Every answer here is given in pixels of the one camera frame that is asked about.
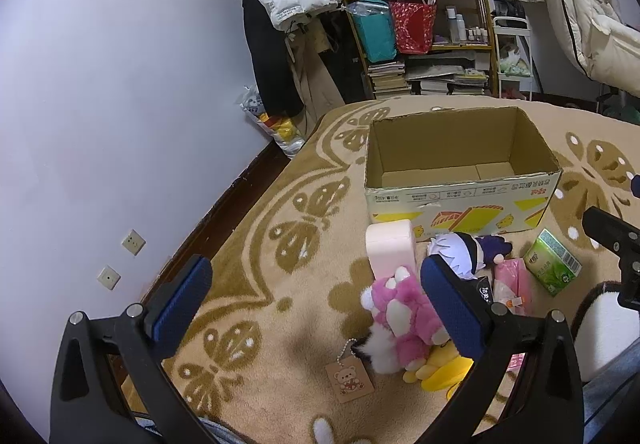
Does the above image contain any green tissue pack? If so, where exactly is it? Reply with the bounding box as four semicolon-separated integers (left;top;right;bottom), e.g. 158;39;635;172
523;228;582;297

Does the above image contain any yellow dog plush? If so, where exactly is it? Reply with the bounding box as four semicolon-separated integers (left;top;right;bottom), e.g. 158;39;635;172
402;341;474;400

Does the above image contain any pink cloth pack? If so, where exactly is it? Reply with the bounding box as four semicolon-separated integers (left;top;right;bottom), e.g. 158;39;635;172
492;259;533;316

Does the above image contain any black face tissue pack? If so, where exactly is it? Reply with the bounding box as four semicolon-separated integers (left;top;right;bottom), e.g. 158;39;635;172
475;276;494;304

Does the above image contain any white-haired doll plush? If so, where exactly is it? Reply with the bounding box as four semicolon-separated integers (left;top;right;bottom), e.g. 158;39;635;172
426;232;513;280

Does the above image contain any pink bear plush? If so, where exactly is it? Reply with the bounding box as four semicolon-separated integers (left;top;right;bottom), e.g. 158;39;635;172
359;266;450;375

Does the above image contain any pink swiss roll plush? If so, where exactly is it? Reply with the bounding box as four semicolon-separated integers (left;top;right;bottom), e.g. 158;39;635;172
364;220;416;279

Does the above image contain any open cardboard box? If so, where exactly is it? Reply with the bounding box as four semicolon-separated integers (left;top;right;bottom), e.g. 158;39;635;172
364;107;562;242

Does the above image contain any cream folded duvet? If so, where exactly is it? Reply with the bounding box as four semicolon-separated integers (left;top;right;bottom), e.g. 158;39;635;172
546;0;639;96

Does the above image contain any bear picture tag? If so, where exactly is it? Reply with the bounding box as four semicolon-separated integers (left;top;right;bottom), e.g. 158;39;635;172
324;339;374;404

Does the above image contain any white rolling cart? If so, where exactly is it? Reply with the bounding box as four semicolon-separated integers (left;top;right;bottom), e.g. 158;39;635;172
491;0;535;100

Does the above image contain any beige patterned carpet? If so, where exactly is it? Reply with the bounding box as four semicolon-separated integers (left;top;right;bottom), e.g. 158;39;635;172
164;96;639;443

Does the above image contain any pile of books right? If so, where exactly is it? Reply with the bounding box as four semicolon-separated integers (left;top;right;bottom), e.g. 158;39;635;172
405;50;492;95

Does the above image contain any wooden bookshelf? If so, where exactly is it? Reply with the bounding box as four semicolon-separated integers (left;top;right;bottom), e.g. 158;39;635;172
345;0;498;98

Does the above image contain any stack of books left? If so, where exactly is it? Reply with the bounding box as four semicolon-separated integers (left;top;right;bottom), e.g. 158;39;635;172
367;60;411;98

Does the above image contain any red patterned bag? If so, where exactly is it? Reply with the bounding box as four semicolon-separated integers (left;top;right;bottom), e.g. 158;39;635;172
390;0;437;55

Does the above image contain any teal bag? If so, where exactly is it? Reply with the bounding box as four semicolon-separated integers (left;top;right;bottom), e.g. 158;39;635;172
346;0;397;63

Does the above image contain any plastic bag of toys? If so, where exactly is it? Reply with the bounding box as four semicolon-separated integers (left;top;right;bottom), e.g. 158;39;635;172
238;86;305;159

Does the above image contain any beige trench coat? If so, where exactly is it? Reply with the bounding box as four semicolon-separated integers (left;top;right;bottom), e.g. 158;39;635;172
286;18;345;138

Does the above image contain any black hanging coat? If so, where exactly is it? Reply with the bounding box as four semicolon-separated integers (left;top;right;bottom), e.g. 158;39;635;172
241;0;304;118

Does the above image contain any lower wall socket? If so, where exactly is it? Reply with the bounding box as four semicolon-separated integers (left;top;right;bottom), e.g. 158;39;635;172
96;265;120;290

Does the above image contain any wall socket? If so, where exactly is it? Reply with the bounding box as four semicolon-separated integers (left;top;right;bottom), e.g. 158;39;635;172
96;265;120;290
122;230;146;256

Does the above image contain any upper wall socket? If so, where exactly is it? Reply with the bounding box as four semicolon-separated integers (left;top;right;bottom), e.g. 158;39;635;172
122;230;146;256

